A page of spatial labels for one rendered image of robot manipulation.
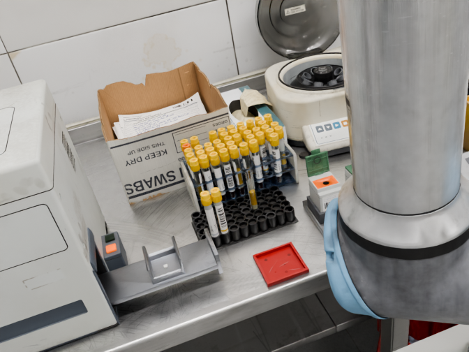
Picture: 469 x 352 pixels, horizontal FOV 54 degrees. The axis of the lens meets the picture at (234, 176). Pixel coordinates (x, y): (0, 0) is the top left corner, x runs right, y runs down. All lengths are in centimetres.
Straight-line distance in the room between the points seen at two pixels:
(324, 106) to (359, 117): 62
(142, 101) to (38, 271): 61
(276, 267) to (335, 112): 38
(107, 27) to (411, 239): 93
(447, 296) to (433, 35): 22
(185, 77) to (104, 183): 32
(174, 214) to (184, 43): 48
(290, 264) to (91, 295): 30
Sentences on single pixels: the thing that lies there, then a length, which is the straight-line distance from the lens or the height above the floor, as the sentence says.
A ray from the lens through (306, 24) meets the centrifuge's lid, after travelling 124.
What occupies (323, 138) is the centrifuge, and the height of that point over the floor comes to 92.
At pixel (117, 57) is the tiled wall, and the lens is 119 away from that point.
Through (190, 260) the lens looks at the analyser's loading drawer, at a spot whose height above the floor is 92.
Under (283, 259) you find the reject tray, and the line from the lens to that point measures 75.
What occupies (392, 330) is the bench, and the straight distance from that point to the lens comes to 99.
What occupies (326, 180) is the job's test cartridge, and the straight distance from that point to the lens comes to 78.
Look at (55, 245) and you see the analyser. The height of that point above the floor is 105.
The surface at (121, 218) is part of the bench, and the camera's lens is 93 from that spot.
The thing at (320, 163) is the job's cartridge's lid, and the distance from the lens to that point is 79.
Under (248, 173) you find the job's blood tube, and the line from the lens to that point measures 77.
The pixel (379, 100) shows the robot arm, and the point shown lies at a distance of 33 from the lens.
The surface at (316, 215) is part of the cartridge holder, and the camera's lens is 79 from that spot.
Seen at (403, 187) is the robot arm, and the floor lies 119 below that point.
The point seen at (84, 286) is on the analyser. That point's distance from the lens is 68.
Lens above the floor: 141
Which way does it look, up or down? 34 degrees down
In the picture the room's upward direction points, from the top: 11 degrees counter-clockwise
